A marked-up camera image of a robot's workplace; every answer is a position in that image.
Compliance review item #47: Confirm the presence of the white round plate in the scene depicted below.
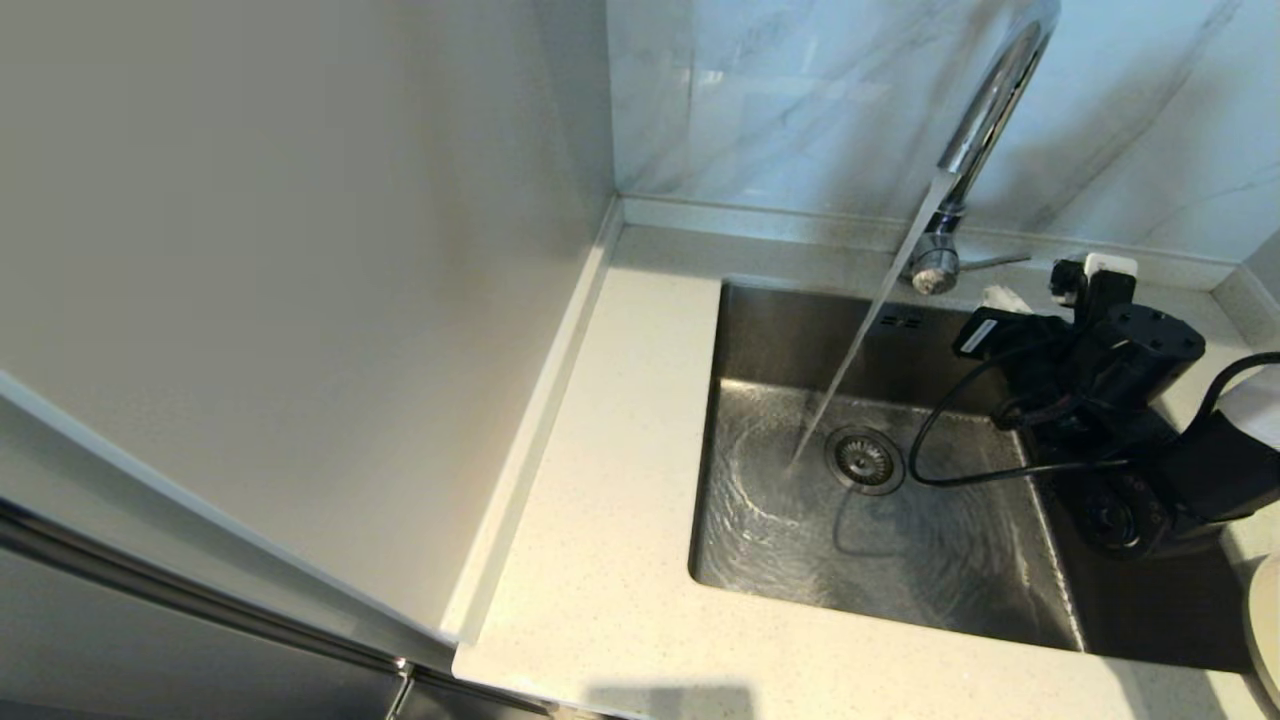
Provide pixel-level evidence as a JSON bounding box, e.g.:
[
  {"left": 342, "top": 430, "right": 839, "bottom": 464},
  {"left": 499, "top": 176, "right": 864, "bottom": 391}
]
[{"left": 1243, "top": 553, "right": 1280, "bottom": 707}]

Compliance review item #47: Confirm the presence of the stainless steel sink basin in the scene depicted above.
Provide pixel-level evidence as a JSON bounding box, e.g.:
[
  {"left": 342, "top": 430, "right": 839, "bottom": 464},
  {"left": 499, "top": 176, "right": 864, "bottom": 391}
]
[{"left": 688, "top": 280, "right": 1256, "bottom": 673}]

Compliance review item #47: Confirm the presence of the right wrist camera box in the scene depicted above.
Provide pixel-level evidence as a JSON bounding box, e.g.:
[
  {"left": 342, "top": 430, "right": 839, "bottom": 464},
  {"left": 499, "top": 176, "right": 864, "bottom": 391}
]
[{"left": 1049, "top": 252, "right": 1141, "bottom": 319}]

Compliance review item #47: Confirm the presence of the chrome gooseneck kitchen faucet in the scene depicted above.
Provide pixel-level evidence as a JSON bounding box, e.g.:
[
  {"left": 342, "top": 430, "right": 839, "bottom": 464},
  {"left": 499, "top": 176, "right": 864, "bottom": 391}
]
[{"left": 898, "top": 0, "right": 1061, "bottom": 297}]

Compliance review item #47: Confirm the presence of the white tall cabinet side panel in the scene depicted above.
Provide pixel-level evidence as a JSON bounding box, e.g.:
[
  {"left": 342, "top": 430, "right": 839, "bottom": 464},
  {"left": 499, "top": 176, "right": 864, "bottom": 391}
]
[{"left": 0, "top": 0, "right": 616, "bottom": 646}]

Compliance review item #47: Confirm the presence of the round metal drain strainer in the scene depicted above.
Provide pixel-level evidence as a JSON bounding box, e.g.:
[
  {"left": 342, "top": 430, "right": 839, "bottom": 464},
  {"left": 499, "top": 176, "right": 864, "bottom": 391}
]
[{"left": 824, "top": 426, "right": 907, "bottom": 497}]

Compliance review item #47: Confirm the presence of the grey steel appliance front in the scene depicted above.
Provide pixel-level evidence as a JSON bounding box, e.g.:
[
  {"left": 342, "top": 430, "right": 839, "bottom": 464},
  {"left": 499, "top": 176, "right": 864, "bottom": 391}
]
[{"left": 0, "top": 480, "right": 561, "bottom": 720}]

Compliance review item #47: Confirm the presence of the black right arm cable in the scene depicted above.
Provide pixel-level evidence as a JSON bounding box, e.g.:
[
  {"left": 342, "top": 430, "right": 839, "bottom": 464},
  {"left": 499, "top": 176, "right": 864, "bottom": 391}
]
[{"left": 907, "top": 345, "right": 1133, "bottom": 490}]

